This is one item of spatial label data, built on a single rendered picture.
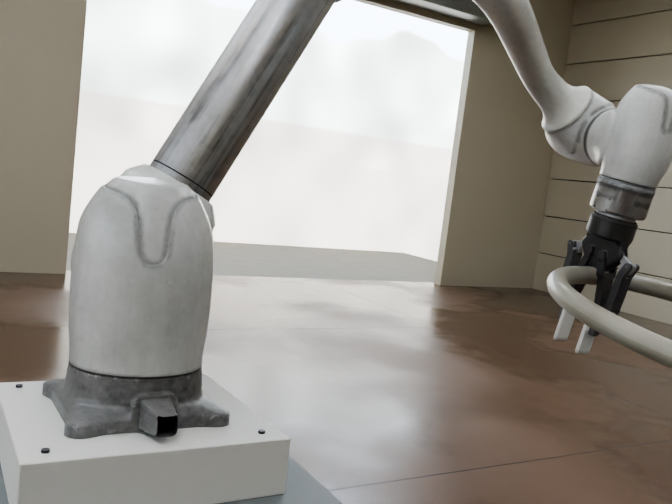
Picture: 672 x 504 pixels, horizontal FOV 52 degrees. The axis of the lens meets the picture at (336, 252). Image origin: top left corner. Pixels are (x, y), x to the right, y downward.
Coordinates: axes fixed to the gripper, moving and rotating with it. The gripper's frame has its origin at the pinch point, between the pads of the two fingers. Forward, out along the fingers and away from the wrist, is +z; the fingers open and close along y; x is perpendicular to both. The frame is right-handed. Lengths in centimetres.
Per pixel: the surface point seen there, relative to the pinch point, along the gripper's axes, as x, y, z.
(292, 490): -58, 16, 15
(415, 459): 93, -129, 116
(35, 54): -29, -594, 10
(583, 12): 602, -616, -186
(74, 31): 0, -599, -16
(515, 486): 119, -95, 109
